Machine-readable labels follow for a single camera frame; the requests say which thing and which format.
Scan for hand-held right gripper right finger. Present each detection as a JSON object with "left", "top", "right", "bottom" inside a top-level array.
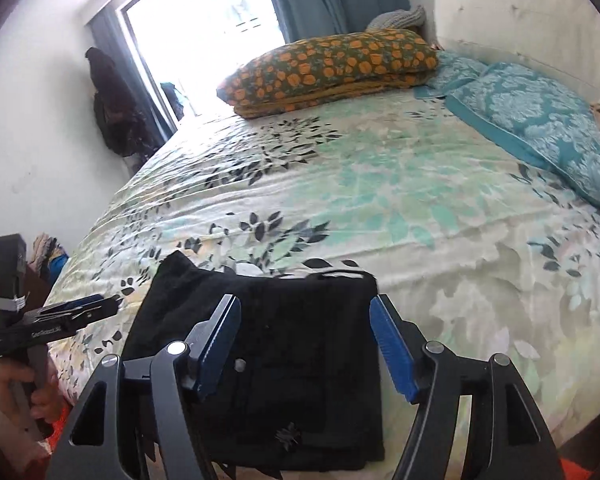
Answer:
[{"left": 369, "top": 294, "right": 566, "bottom": 480}]

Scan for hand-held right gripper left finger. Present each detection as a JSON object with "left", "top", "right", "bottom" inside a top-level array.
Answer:
[{"left": 45, "top": 294, "right": 242, "bottom": 480}]

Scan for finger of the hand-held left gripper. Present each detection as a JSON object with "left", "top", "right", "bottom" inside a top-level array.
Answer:
[
  {"left": 70, "top": 297, "right": 122, "bottom": 328},
  {"left": 32, "top": 295, "right": 106, "bottom": 319}
]

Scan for black pants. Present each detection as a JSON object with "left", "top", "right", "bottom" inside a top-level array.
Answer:
[{"left": 122, "top": 250, "right": 386, "bottom": 473}]

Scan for person's left hand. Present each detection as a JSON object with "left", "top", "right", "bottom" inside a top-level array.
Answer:
[{"left": 0, "top": 359, "right": 66, "bottom": 423}]

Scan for pile of colourful clothes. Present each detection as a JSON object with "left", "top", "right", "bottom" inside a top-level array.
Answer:
[{"left": 27, "top": 232, "right": 71, "bottom": 286}]

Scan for leaf print bed sheet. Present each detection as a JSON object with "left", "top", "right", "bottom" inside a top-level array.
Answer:
[{"left": 45, "top": 87, "right": 600, "bottom": 461}]

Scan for dark hanging clothes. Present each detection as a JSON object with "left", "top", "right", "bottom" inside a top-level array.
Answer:
[{"left": 85, "top": 47, "right": 153, "bottom": 158}]

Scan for blue cloth at window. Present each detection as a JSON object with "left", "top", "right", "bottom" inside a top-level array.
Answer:
[{"left": 160, "top": 81, "right": 186, "bottom": 121}]

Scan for folded yellow blanket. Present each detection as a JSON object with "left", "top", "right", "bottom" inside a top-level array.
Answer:
[{"left": 232, "top": 72, "right": 431, "bottom": 120}]

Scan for large teal damask pillow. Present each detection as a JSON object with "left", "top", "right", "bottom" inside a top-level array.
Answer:
[{"left": 445, "top": 62, "right": 600, "bottom": 211}]

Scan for small teal damask pillow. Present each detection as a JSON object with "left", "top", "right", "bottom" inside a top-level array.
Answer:
[{"left": 412, "top": 51, "right": 488, "bottom": 101}]

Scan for bright window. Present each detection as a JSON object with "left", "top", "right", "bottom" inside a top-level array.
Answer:
[{"left": 122, "top": 0, "right": 286, "bottom": 121}]

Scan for orange floral pillow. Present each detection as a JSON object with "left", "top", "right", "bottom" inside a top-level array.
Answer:
[{"left": 216, "top": 27, "right": 440, "bottom": 108}]

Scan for grey knitted cloth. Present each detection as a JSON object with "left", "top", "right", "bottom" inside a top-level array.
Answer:
[{"left": 365, "top": 5, "right": 427, "bottom": 32}]

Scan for cream padded headboard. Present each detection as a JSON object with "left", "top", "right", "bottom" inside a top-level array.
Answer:
[{"left": 432, "top": 0, "right": 600, "bottom": 111}]

